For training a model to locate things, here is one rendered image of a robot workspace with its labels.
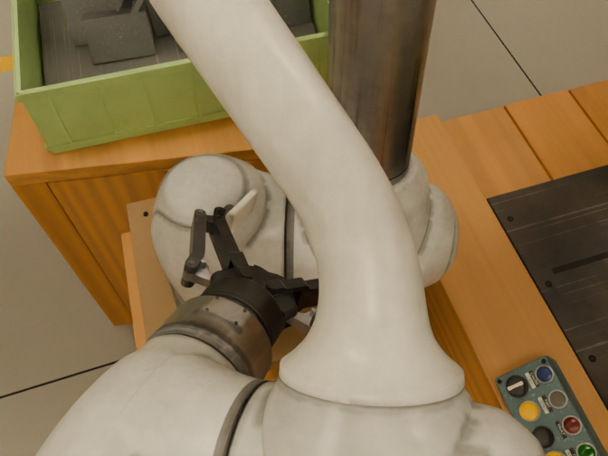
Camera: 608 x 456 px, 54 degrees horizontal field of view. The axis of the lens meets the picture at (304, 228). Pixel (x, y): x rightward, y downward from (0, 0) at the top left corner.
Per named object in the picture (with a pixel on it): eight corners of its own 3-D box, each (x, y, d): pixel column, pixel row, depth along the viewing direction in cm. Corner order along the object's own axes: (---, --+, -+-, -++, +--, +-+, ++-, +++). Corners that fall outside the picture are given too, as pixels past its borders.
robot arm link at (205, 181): (176, 218, 93) (142, 127, 74) (292, 221, 92) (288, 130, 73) (160, 315, 85) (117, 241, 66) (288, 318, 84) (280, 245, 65)
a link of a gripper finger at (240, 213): (226, 240, 62) (220, 237, 62) (252, 212, 68) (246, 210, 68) (232, 216, 61) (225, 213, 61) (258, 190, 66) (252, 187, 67)
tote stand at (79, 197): (113, 326, 184) (1, 175, 116) (118, 189, 210) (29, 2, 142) (330, 299, 189) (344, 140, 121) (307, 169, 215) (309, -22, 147)
